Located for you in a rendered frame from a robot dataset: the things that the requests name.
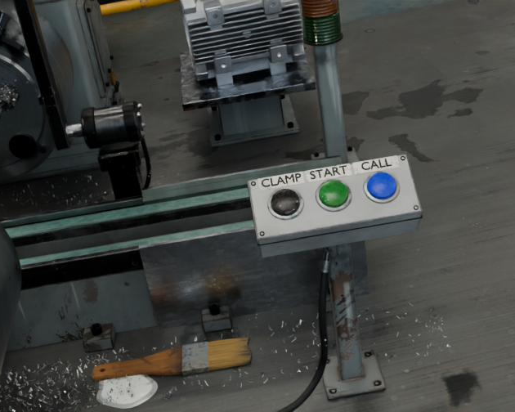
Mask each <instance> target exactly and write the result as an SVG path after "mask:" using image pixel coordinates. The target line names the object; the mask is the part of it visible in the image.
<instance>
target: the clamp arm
mask: <svg viewBox="0 0 515 412"><path fill-rule="evenodd" d="M13 2H14V5H15V9H16V13H17V16H18V19H19V22H20V27H21V30H22V33H23V36H24V39H25V44H26V47H27V50H28V53H29V58H30V60H31V63H32V66H33V69H34V74H35V77H36V80H37V83H38V88H39V91H40V93H39V95H38V101H39V104H40V105H44V108H45V111H46V114H47V118H48V122H49V124H50V127H51V132H52V135H53V138H54V141H55V144H56V148H57V150H66V149H69V148H70V146H71V142H72V139H75V137H69V136H73V131H67V128H68V129H71V128H72V127H73V126H72V125H71V124H68V123H67V120H66V117H65V112H64V109H63V106H62V103H61V99H60V94H59V92H58V88H57V85H56V80H55V77H54V74H53V71H52V66H51V62H50V60H49V56H48V54H47V49H46V45H45V42H44V39H43V34H42V31H41V28H40V25H39V22H38V17H37V13H36V11H35V7H34V2H33V0H13ZM67 125H69V126H67ZM68 134H69V135H68Z"/></svg>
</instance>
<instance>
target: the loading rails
mask: <svg viewBox="0 0 515 412"><path fill-rule="evenodd" d="M337 165H342V160H341V156H340V155H335V156H329V157H325V158H320V159H311V160H306V161H301V162H296V163H287V164H281V165H276V166H272V167H267V168H258V169H253V170H248V171H243V172H233V173H228V174H223V175H219V176H214V177H205V178H200V179H194V180H189V181H180V182H175V183H170V184H166V185H161V186H152V187H146V188H142V195H138V196H133V197H127V198H123V199H114V200H109V201H104V202H99V203H94V204H84V205H79V206H75V207H70V208H61V209H56V210H51V211H46V212H40V213H31V214H26V215H22V216H17V217H8V218H3V219H0V223H1V224H2V226H3V227H4V229H5V230H6V232H7V234H8V235H9V236H10V238H11V240H12V243H13V244H14V246H15V248H16V252H17V254H18V257H19V260H20V268H21V276H22V284H21V291H20V299H19V302H18V305H17V308H16V314H15V318H14V321H13V325H12V328H11V334H10V337H9V341H8V344H7V350H6V352H10V351H15V350H20V349H25V348H30V347H39V346H44V345H49V344H54V343H62V342H68V341H73V340H78V339H82V340H83V342H82V344H83V348H84V351H85V352H86V353H89V352H98V351H103V350H107V349H112V348H114V340H115V334H116V333H121V332H126V331H130V330H135V329H144V328H149V327H155V326H158V327H159V329H169V328H173V327H178V326H183V325H192V324H198V323H201V324H202V327H203V331H204V332H205V333H208V332H213V331H218V330H222V329H231V328H232V326H233V324H232V317H237V316H245V315H250V314H255V313H260V312H265V311H274V310H279V309H284V308H289V307H298V306H303V305H308V304H313V303H318V302H319V292H320V275H321V267H322V262H323V257H324V252H325V248H319V249H310V250H305V251H300V252H295V253H286V254H281V255H276V256H271V257H260V254H259V249H258V244H257V239H256V234H255V229H254V224H253V215H252V209H251V204H250V200H249V191H248V186H247V185H248V181H250V180H254V179H259V178H264V177H273V176H279V175H284V174H289V173H294V172H303V171H307V170H312V169H318V168H327V167H332V166H337ZM350 247H351V256H352V270H353V279H354V287H355V295H356V296H361V295H366V294H369V281H368V273H367V264H366V255H365V241H364V240H363V241H358V242H353V243H350Z"/></svg>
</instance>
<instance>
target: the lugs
mask: <svg viewBox="0 0 515 412"><path fill-rule="evenodd" d="M181 3H182V6H183V11H184V14H185V15H186V14H191V13H196V12H197V11H196V5H195V0H181ZM291 56H292V59H293V61H296V60H303V59H304V57H305V51H304V47H303V45H297V46H292V47H291ZM195 75H196V79H197V80H200V79H205V78H208V68H207V65H206V64H201V65H195Z"/></svg>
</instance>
